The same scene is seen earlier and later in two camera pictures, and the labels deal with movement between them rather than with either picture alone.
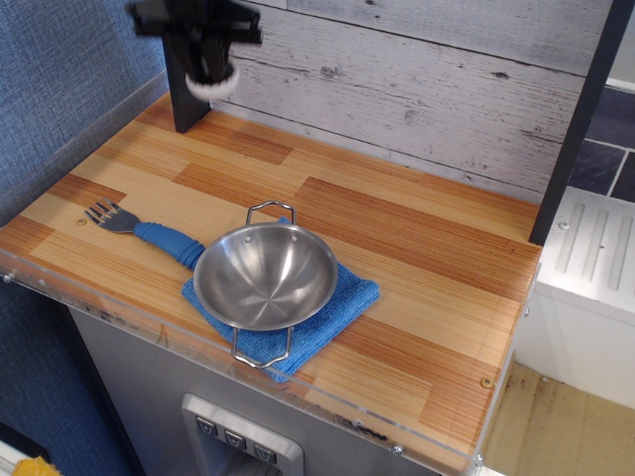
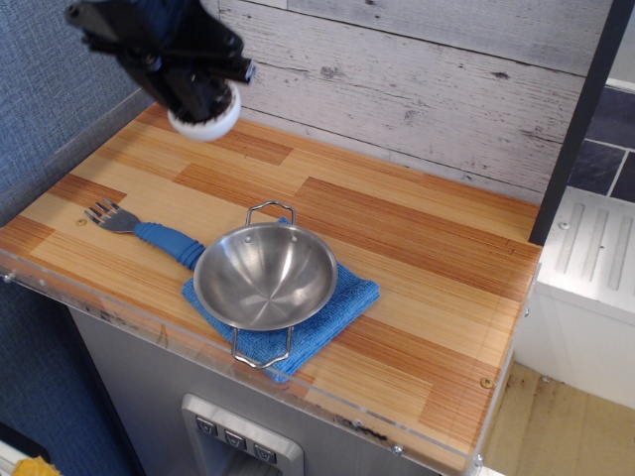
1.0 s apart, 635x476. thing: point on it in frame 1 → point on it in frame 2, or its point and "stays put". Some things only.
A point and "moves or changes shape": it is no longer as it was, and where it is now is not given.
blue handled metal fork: (110, 217) stays put
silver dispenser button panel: (227, 444) stays put
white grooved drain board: (589, 255) stays put
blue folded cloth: (275, 351) stays put
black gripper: (189, 22) → (144, 34)
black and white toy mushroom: (212, 81) moves or changes shape
